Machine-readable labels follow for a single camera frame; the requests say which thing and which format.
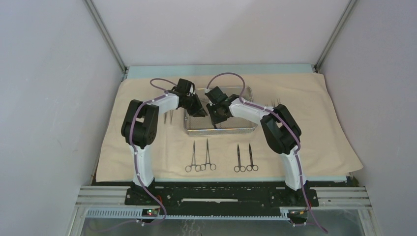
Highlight metal surgical instrument tray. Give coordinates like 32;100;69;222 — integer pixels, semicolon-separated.
183;87;257;136

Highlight thin metal needle tweezers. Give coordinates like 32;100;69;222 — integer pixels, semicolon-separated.
270;98;281;108

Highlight metal hemostat clamp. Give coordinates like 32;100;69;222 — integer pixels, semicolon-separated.
200;139;217;171
185;142;202;173

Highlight metal surgical scissors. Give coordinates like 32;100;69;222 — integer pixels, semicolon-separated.
246;143;259;172

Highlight beige cloth wrap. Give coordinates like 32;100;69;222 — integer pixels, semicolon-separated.
96;73;363;182

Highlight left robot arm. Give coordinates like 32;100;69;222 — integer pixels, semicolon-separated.
121;79;208;205

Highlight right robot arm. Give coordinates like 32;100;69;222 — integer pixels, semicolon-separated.
205;87;306;206

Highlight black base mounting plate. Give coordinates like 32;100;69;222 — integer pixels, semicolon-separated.
124;181;319;207

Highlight aluminium frame rail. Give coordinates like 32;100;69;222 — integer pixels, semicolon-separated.
75;186;372;220

